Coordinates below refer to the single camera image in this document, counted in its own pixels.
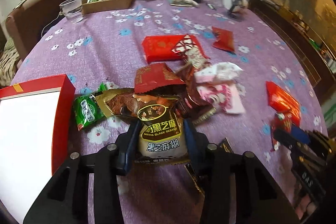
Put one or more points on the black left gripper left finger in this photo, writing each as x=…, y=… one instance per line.
x=64, y=199

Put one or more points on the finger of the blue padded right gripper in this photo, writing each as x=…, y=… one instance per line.
x=299, y=134

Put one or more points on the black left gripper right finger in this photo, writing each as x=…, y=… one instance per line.
x=236, y=188

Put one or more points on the red shiny packet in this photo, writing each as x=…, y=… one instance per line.
x=287, y=111

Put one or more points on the black sesame paste packet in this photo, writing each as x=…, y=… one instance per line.
x=162, y=138

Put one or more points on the dark brown candy packet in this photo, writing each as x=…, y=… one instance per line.
x=190, y=105

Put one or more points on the pink white wrapper lower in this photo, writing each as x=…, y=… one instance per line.
x=223, y=97

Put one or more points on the pink white wrapper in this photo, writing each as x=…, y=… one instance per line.
x=223, y=97
x=218, y=73

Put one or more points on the red white storage box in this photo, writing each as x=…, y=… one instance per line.
x=35, y=117

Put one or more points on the green snack packet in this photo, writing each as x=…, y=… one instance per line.
x=86, y=109

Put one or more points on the pink white wrapper upper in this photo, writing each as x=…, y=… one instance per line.
x=218, y=73

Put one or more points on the gold brown snack packet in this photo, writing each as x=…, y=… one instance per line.
x=126, y=103

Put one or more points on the small red packet far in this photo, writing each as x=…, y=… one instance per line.
x=223, y=40

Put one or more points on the red white patterned candy packet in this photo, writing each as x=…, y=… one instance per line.
x=192, y=52

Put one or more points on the red gold open packet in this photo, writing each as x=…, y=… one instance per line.
x=155, y=76

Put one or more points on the dark wooden cabinet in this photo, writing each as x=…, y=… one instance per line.
x=308, y=27

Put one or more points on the large red flat packet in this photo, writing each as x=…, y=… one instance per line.
x=169, y=47

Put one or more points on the brown armchair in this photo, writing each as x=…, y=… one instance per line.
x=26, y=22

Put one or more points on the clear plastic cup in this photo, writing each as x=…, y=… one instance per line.
x=72, y=10

